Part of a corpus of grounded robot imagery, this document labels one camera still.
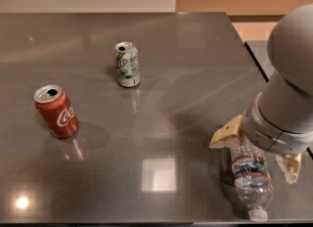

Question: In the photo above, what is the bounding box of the clear plastic water bottle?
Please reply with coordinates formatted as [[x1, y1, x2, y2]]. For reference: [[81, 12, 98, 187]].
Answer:
[[231, 139, 274, 222]]

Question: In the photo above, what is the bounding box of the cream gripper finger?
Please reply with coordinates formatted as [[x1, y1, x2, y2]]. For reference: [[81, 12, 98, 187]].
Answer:
[[209, 115, 245, 149], [276, 154, 302, 184]]

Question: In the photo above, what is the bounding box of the red Coca-Cola can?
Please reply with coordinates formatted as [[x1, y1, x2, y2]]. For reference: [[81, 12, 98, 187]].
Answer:
[[33, 84, 79, 139]]

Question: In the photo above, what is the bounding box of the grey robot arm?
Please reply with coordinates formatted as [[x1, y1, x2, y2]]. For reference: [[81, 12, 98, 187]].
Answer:
[[209, 4, 313, 184]]

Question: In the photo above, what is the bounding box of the white green 7UP can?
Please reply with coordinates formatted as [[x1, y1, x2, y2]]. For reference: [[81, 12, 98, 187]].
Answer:
[[114, 41, 140, 88]]

